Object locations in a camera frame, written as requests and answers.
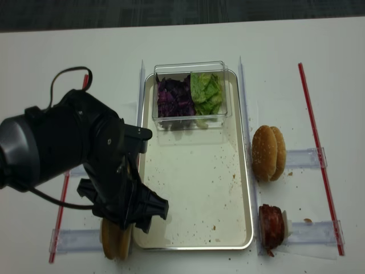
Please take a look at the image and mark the right red strip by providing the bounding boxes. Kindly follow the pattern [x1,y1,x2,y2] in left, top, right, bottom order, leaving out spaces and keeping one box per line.
[298,63,345,256]

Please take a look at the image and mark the sesame bun top rear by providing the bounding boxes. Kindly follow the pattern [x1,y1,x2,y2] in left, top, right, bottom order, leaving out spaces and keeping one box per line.
[270,127,286,181]

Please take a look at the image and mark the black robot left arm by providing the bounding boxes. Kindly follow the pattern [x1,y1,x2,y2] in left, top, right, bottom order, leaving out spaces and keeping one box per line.
[1,90,168,232]

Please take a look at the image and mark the lower right clear rail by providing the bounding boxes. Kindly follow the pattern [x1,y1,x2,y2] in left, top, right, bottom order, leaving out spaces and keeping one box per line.
[284,220,345,246]

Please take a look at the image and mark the green lettuce leaves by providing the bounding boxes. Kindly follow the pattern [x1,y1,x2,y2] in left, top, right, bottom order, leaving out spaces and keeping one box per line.
[190,72,223,116]

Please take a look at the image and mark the white pusher block by patty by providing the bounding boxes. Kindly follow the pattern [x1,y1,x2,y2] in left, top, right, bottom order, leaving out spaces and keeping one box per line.
[282,210,292,239]

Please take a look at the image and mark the white metal tray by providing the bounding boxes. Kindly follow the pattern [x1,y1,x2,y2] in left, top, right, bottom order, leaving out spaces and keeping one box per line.
[133,72,253,250]

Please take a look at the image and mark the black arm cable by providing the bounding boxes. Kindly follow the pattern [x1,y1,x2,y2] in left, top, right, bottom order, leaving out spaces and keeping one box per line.
[19,66,98,210]

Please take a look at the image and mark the left red strip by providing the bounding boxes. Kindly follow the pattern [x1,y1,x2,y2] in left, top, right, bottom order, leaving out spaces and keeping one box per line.
[48,74,90,264]

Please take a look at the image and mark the sesame bun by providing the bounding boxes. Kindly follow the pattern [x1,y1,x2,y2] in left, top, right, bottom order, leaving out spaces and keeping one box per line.
[252,125,278,182]
[270,127,286,181]

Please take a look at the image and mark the red strip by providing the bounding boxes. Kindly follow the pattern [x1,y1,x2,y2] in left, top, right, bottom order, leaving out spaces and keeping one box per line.
[48,74,90,264]
[298,63,345,256]

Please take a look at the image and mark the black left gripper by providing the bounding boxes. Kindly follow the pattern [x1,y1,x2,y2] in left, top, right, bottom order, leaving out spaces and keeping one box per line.
[77,119,169,233]

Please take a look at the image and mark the shredded purple cabbage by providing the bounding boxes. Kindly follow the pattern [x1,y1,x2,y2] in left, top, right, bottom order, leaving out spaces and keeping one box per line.
[155,74,196,131]

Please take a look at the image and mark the upper left clear rail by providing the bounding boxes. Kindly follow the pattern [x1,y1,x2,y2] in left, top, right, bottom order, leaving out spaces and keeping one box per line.
[64,165,87,177]

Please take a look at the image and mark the bun bottom half slice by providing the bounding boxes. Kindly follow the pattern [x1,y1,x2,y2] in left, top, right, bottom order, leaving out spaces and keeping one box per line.
[117,225,132,260]

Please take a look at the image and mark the brown meat patty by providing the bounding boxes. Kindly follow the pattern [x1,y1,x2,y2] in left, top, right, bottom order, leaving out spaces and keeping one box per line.
[259,204,285,257]

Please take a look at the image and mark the upper right clear rail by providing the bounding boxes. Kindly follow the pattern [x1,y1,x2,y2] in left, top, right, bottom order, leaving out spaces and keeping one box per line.
[285,147,327,169]

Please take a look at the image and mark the clear plastic container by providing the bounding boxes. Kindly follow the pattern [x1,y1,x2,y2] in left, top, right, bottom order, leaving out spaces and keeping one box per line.
[151,61,232,131]

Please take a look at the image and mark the lower left clear rail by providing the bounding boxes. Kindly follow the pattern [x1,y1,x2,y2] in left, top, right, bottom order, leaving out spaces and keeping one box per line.
[49,229,103,254]

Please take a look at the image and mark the sesame bun top front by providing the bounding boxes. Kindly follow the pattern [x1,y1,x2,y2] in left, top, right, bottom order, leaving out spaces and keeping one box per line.
[252,125,278,182]

